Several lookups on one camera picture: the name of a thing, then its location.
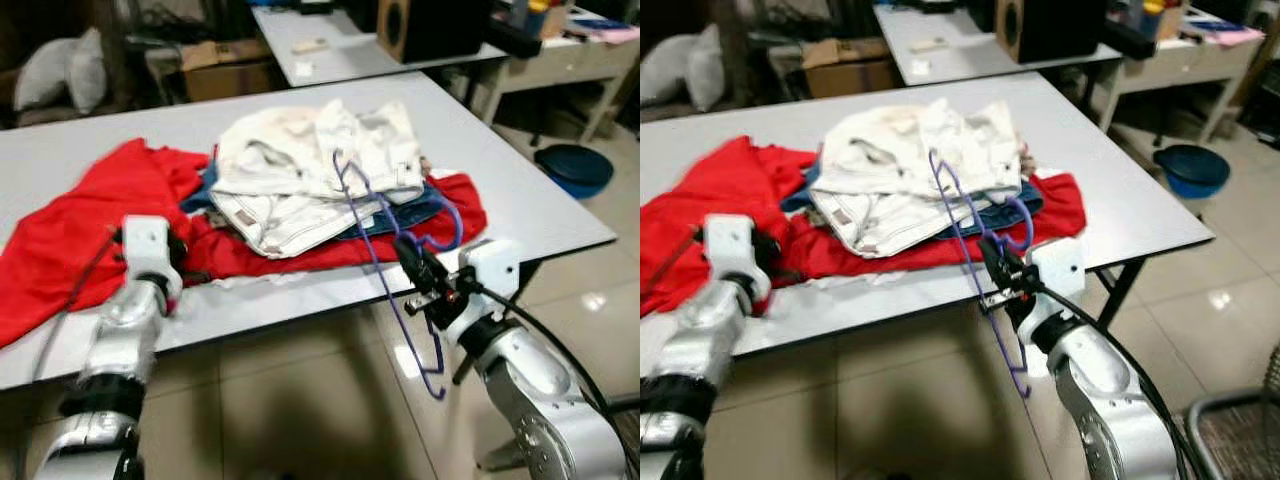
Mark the blue plastic clothes hanger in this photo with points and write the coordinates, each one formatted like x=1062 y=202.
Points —
x=1031 y=222
x=460 y=222

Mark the plain red shirt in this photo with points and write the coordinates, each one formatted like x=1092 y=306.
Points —
x=80 y=220
x=720 y=200

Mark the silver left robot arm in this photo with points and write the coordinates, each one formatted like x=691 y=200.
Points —
x=700 y=340
x=110 y=340

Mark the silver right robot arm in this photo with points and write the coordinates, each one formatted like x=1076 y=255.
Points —
x=1110 y=400
x=540 y=400

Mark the blue jeans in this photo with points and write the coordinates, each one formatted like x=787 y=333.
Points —
x=410 y=212
x=797 y=190

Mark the red garment under pile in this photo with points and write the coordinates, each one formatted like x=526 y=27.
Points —
x=460 y=210
x=1060 y=205

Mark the large white table black legs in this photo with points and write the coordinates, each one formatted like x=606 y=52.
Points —
x=1120 y=150
x=500 y=130

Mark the blue round bin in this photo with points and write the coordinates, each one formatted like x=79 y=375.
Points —
x=1192 y=168
x=575 y=168

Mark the brown cardboard box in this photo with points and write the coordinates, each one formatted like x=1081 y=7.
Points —
x=235 y=80
x=850 y=75

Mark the small white table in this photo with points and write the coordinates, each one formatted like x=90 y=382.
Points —
x=960 y=60
x=340 y=60

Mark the grey pillow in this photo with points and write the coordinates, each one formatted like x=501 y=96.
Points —
x=42 y=78
x=705 y=70
x=88 y=70
x=668 y=72

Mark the small white paper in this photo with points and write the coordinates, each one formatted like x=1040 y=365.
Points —
x=305 y=69
x=918 y=67

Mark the white remote control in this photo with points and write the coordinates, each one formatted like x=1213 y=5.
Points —
x=310 y=46
x=928 y=45

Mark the black wooden speaker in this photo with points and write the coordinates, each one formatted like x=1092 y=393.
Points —
x=440 y=30
x=1060 y=30

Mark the white desk with drawer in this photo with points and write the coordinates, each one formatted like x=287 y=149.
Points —
x=560 y=65
x=1180 y=65

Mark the black soundbar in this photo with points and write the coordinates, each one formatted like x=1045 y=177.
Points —
x=515 y=38
x=1130 y=38

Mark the black mesh chair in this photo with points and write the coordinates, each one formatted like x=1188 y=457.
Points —
x=1240 y=440

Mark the pink flat item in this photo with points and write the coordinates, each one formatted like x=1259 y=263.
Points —
x=1235 y=35
x=610 y=32

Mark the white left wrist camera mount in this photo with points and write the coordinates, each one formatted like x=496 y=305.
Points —
x=148 y=245
x=732 y=245

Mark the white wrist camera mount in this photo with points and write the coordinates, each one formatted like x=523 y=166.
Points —
x=495 y=265
x=1060 y=265
x=732 y=245
x=148 y=245

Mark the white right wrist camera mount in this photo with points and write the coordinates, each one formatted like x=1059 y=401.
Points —
x=495 y=265
x=1060 y=265

